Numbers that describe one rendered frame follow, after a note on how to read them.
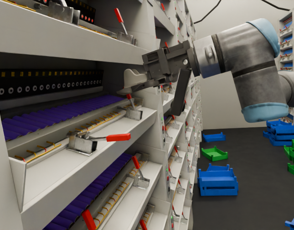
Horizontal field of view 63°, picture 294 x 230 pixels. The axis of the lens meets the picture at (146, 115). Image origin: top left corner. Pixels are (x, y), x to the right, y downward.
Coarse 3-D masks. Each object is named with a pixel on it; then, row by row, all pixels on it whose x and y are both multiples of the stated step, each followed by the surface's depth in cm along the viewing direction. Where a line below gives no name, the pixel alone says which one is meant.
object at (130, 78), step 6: (126, 72) 59; (132, 72) 58; (126, 78) 59; (132, 78) 59; (138, 78) 58; (144, 78) 58; (126, 84) 59; (132, 84) 59; (120, 90) 60; (126, 90) 59
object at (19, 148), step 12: (108, 108) 58; (72, 120) 43; (84, 120) 46; (96, 120) 52; (36, 132) 34; (48, 132) 35; (60, 132) 38; (12, 144) 29; (24, 144) 30; (36, 144) 33; (48, 144) 36; (60, 144) 36; (12, 156) 29; (24, 156) 31; (36, 156) 31
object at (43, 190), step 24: (24, 96) 46; (48, 96) 53; (120, 96) 82; (144, 96) 79; (120, 120) 58; (144, 120) 64; (120, 144) 48; (24, 168) 21; (48, 168) 30; (72, 168) 31; (96, 168) 38; (24, 192) 22; (48, 192) 26; (72, 192) 31; (24, 216) 22; (48, 216) 27
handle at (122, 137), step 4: (88, 132) 37; (88, 136) 37; (108, 136) 35; (112, 136) 35; (116, 136) 35; (120, 136) 35; (124, 136) 35; (128, 136) 35; (92, 140) 36; (96, 140) 36; (100, 140) 36; (104, 140) 36; (108, 140) 35; (112, 140) 35; (116, 140) 35; (120, 140) 35; (124, 140) 35; (128, 140) 35
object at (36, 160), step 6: (138, 108) 75; (114, 120) 56; (102, 126) 49; (90, 132) 44; (66, 144) 37; (54, 150) 34; (60, 150) 36; (42, 156) 32; (48, 156) 33; (30, 162) 30; (36, 162) 31
